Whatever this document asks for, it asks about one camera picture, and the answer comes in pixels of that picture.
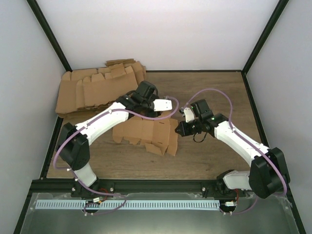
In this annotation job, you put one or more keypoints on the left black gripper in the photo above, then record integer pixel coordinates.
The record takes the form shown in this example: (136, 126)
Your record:
(153, 115)

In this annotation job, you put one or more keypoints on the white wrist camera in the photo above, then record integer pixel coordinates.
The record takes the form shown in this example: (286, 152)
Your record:
(188, 114)
(162, 105)

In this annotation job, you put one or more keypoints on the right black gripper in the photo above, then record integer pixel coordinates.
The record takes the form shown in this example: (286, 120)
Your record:
(185, 132)

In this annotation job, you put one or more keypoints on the light blue slotted cable duct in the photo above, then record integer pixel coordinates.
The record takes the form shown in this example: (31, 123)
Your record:
(129, 205)

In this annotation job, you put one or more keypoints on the black enclosure frame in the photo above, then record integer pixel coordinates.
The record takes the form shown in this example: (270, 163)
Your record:
(251, 71)

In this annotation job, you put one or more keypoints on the stack of flat cardboard sheets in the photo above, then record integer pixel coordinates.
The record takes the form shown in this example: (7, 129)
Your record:
(94, 88)

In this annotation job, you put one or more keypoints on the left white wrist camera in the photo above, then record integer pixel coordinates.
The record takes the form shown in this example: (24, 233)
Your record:
(162, 105)

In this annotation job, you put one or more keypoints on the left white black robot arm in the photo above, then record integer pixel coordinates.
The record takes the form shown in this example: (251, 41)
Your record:
(74, 141)

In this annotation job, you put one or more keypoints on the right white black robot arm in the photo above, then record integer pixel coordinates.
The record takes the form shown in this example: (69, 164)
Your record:
(268, 173)

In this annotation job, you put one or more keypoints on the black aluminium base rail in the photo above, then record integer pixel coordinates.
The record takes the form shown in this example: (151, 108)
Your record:
(212, 188)

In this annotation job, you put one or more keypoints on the brown cardboard box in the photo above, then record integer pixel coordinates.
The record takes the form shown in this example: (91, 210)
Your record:
(158, 136)

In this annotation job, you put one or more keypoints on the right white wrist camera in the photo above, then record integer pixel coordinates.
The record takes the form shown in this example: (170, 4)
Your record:
(188, 114)

